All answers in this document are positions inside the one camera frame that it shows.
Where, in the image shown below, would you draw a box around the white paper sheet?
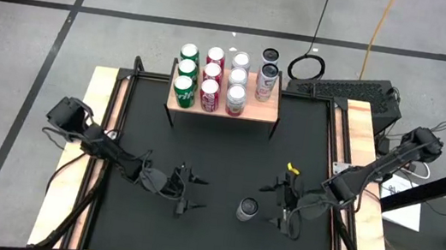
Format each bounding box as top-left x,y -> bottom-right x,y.
376,171 -> 429,233

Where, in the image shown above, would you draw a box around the red Coca-Cola can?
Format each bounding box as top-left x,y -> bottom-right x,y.
201,62 -> 225,83
205,45 -> 228,68
196,77 -> 223,114

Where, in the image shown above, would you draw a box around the tall silver Celsius can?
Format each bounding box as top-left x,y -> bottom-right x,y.
253,61 -> 281,104
259,46 -> 282,68
235,194 -> 261,224

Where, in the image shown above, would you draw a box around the yellow tape tag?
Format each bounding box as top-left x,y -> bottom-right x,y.
285,162 -> 301,176

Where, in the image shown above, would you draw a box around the white cable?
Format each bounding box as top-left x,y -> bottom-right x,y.
407,160 -> 434,182

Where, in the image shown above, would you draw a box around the black coiled cable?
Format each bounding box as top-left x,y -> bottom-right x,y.
285,0 -> 335,85

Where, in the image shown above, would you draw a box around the wooden side board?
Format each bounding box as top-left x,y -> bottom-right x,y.
316,97 -> 415,250
26,59 -> 132,250

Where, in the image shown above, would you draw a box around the green Sprite can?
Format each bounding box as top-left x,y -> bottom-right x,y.
176,57 -> 201,80
178,42 -> 202,65
170,74 -> 199,110

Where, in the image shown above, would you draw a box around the yellow floor cable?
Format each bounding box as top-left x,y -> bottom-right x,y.
358,0 -> 398,86

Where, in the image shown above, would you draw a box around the black perforated computer case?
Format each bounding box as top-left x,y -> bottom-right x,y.
281,67 -> 407,139

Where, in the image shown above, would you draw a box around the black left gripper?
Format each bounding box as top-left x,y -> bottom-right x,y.
134,159 -> 213,221

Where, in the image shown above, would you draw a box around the wooden shelf black legs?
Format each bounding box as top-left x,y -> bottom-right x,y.
161,56 -> 288,142

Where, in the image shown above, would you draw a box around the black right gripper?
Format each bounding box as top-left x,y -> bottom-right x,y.
252,168 -> 332,245

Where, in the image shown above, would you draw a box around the black desk edge bar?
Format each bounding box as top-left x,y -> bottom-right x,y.
378,154 -> 446,221

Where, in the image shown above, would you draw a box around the pink white Spindrift can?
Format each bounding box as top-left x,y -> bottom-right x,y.
228,66 -> 250,86
223,81 -> 250,118
230,50 -> 253,72

